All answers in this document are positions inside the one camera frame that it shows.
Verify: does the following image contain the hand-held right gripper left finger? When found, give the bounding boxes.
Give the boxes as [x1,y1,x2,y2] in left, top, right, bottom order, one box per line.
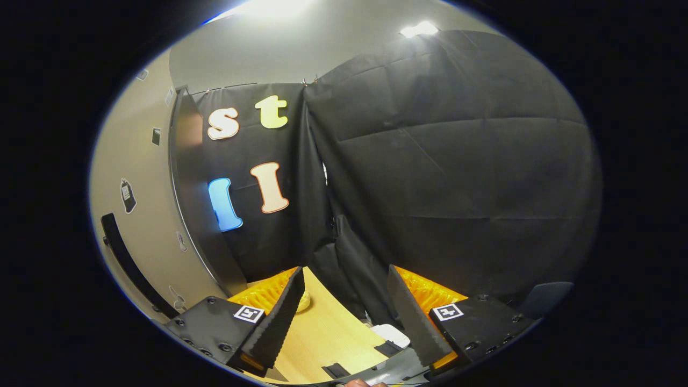
[161,266,306,378]

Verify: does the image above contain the black backdrop cloth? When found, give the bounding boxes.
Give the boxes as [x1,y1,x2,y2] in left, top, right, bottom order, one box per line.
[191,30,603,328]

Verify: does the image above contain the black cabinet door handle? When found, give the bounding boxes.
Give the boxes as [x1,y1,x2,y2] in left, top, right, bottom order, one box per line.
[101,213,181,319]

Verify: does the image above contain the grey chair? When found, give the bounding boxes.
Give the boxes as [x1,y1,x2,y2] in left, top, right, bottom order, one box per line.
[517,281,575,320]

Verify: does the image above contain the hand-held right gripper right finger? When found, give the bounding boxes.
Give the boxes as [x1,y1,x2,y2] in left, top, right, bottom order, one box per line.
[387,265,538,371]

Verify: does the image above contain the grey cabinet door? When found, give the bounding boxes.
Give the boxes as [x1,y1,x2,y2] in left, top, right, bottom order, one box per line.
[89,51,229,323]

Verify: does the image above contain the small white box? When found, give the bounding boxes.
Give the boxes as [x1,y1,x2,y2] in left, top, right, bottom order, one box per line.
[370,324,411,349]

